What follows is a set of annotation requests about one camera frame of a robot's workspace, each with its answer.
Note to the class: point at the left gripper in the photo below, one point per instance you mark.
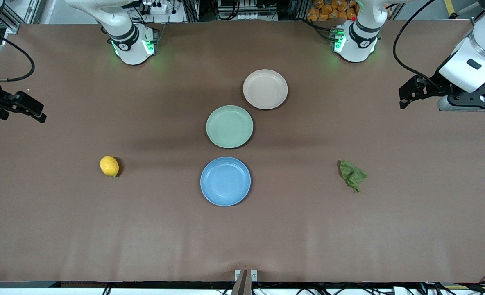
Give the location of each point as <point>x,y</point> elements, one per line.
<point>432,87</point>

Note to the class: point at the yellow lemon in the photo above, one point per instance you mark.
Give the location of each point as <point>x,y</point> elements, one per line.
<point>109,166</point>

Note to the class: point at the green lettuce leaf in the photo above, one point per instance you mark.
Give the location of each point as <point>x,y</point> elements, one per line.
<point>352,174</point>

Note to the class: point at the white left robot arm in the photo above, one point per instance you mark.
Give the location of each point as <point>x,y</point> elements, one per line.
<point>359,47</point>

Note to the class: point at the orange snack packs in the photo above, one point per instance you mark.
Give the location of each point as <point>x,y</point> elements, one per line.
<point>328,10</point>

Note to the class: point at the brown table cover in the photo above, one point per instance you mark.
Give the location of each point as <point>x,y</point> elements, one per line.
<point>103,225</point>

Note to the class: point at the beige plate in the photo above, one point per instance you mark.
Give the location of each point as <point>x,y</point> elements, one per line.
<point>265,89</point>

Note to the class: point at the white power strip with plugs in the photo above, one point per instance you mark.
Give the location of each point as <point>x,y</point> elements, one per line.
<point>156,7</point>

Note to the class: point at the green plate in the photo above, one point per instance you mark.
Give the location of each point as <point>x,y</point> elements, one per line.
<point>229,127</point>

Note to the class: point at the blue plate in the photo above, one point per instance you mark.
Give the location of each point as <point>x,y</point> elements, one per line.
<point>225,181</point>

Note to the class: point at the aluminium frame profile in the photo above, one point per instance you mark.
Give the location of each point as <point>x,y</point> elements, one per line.
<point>11,18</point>

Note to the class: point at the black table edge rail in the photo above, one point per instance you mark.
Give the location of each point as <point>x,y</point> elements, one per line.
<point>144,284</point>

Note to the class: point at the metal table edge bracket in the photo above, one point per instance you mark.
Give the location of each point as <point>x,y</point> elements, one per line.
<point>244,282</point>

